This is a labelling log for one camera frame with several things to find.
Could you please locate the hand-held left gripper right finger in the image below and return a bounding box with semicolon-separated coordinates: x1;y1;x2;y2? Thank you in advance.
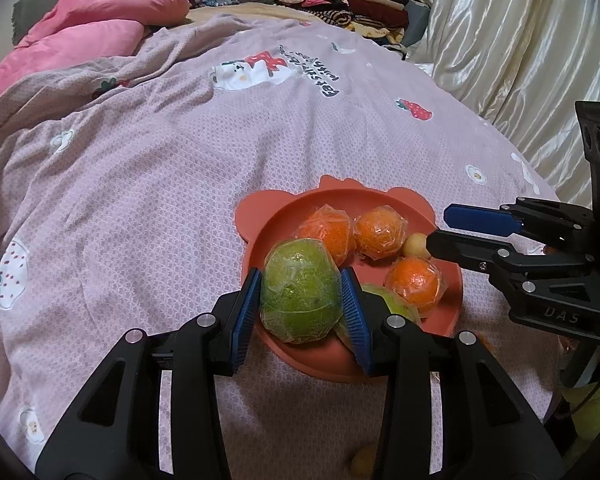
341;266;566;480

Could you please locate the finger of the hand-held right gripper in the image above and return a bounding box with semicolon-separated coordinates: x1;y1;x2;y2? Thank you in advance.
443;197;593;247
426;230;596;286

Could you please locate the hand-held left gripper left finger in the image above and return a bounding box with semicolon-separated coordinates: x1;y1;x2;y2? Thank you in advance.
35;267;263;480

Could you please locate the plastic-wrapped green fruit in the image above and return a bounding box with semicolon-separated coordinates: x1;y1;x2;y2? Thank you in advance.
332;282;422;351
259;239;345;346

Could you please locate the plastic-wrapped orange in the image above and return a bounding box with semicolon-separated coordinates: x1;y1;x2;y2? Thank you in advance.
354;206;410;260
384;256;442;318
297;204;356;266

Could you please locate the red bear-shaped bowl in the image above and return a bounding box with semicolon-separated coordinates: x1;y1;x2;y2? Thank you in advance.
235;175;465;386

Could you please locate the pink printed blanket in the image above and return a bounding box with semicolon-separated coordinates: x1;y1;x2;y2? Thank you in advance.
0;12;581;480

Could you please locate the cream satin curtain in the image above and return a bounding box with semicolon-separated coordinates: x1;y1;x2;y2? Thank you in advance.
395;0;600;211

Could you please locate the yellow-green garment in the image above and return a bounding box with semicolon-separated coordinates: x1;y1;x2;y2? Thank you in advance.
562;367;600;461

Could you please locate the grey-blue cloth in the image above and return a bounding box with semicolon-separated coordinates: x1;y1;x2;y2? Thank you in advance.
404;0;431;48

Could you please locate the pile of folded clothes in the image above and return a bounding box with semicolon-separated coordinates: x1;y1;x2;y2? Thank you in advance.
270;0;411;43

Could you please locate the beige bed sheet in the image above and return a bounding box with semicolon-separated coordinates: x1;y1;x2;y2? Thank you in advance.
187;2;313;26

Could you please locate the pink quilt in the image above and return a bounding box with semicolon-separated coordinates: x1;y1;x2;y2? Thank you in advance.
0;0;193;121

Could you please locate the black cable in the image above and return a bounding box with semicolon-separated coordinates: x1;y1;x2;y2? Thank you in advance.
555;370;600;421

